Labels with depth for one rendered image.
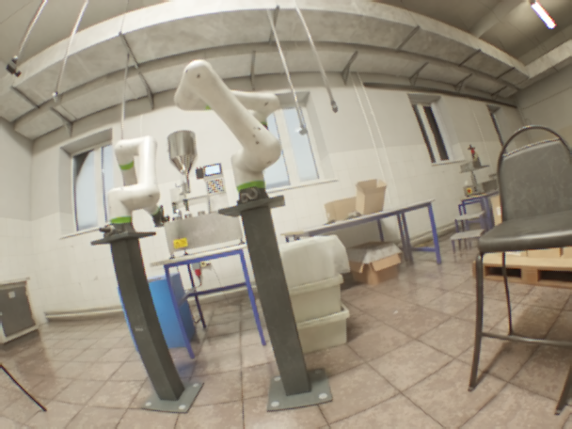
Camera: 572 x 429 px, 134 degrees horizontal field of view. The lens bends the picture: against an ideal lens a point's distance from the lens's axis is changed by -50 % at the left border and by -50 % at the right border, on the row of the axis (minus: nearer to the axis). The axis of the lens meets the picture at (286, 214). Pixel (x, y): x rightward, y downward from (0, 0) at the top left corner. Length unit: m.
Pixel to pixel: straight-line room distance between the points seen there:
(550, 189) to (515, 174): 0.18
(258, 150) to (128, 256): 0.78
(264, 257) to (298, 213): 2.62
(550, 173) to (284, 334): 1.29
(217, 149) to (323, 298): 2.83
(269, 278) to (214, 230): 0.92
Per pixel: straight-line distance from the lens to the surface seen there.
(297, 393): 1.25
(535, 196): 1.17
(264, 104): 1.26
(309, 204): 3.63
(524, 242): 0.80
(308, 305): 1.47
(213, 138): 3.80
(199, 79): 0.96
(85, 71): 4.10
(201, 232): 1.84
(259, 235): 0.98
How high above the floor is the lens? 0.79
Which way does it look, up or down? 3 degrees up
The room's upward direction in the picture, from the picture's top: 12 degrees counter-clockwise
